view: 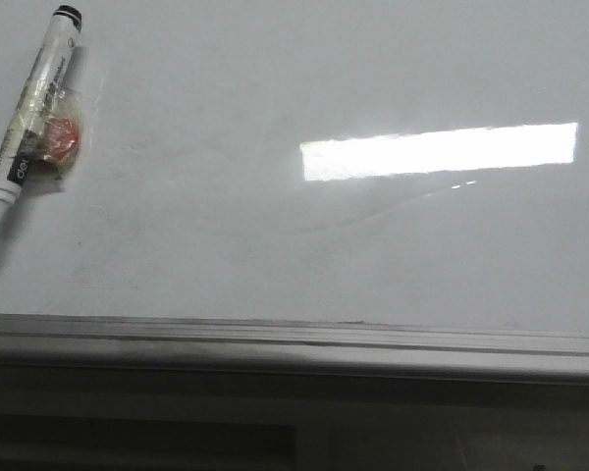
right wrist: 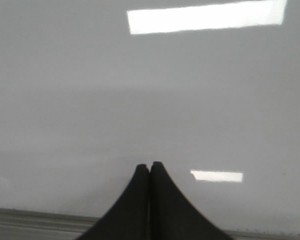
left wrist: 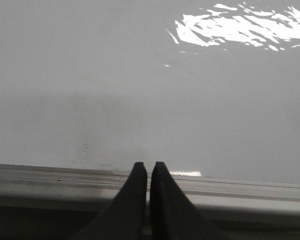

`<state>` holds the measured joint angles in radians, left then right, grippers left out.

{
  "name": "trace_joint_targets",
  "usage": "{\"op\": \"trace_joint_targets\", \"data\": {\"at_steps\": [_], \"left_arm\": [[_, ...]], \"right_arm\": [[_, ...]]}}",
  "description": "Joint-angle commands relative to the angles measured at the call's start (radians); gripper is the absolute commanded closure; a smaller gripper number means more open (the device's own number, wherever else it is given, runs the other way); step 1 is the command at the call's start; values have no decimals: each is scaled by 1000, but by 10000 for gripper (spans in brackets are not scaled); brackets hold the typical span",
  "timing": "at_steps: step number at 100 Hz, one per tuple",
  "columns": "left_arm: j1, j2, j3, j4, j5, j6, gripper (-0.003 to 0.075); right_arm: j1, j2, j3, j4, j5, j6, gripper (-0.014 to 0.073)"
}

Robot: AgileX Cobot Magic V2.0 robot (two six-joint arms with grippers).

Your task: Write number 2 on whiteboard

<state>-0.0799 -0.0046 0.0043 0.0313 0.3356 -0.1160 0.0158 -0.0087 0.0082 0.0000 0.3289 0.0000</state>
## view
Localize red magnet taped to marker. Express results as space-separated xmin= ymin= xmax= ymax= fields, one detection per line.
xmin=29 ymin=88 xmax=83 ymax=183

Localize white black whiteboard marker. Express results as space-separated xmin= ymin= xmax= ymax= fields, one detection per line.
xmin=0 ymin=5 xmax=82 ymax=224

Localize white whiteboard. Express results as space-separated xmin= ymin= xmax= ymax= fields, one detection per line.
xmin=0 ymin=1 xmax=589 ymax=334

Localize grey aluminium whiteboard frame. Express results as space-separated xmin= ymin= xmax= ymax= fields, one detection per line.
xmin=0 ymin=314 xmax=589 ymax=385

